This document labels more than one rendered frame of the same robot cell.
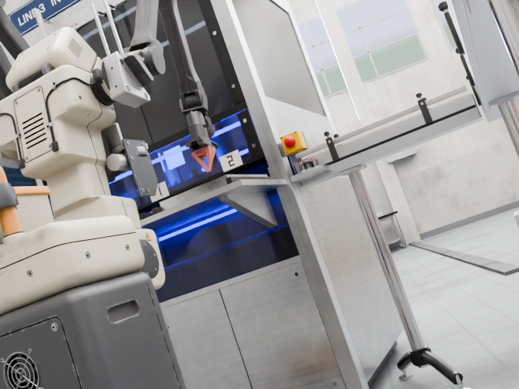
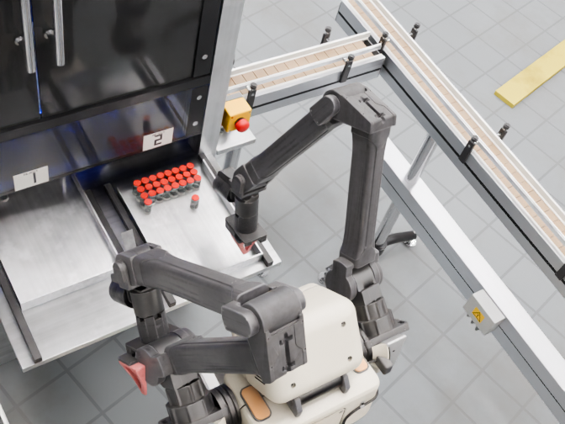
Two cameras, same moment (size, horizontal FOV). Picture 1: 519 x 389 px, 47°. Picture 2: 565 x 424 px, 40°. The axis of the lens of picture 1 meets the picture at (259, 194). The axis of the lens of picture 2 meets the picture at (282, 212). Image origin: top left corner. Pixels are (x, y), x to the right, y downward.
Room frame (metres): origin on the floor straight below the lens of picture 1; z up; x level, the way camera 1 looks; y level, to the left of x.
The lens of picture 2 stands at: (1.40, 1.11, 2.59)
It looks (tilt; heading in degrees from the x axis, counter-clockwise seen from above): 53 degrees down; 293
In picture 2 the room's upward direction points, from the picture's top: 18 degrees clockwise
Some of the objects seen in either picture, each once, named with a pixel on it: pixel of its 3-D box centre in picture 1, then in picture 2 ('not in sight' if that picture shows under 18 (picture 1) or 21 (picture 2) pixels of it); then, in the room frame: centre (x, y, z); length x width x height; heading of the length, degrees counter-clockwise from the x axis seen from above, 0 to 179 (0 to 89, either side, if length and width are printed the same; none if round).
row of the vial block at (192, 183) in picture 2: not in sight; (171, 191); (2.15, 0.09, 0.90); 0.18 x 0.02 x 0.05; 68
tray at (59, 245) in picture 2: not in sight; (47, 234); (2.28, 0.41, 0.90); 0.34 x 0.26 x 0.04; 159
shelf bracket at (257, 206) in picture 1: (250, 212); not in sight; (2.05, 0.05, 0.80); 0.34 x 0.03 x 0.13; 159
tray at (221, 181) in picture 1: (217, 192); (188, 224); (2.05, 0.13, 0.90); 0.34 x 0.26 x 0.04; 158
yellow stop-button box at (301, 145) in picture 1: (293, 143); (234, 113); (2.18, -0.18, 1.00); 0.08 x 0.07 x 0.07; 159
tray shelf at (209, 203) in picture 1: (185, 215); (121, 238); (2.15, 0.28, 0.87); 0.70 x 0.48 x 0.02; 69
